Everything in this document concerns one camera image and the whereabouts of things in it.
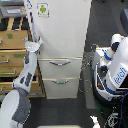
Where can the white fridge middle drawer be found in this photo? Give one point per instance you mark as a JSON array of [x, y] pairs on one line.
[[60, 68]]

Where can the white fridge bottom drawer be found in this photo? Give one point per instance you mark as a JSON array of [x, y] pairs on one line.
[[61, 88]]

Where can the white fridge drawer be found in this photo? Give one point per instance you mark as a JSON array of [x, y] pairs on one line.
[[60, 68], [61, 88]]

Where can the green android sticker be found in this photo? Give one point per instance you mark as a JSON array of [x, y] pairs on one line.
[[43, 9]]

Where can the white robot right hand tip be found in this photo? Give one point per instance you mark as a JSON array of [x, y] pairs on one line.
[[95, 121]]

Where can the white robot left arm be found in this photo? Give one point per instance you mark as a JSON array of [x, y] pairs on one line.
[[16, 106]]

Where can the grey box on cabinet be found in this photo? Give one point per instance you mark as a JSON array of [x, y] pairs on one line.
[[13, 11]]

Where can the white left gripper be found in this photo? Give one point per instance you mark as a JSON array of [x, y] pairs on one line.
[[32, 46]]

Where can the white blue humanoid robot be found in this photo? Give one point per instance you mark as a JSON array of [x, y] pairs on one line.
[[110, 71]]

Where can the wooden drawer cabinet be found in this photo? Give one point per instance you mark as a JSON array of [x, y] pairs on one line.
[[12, 50]]

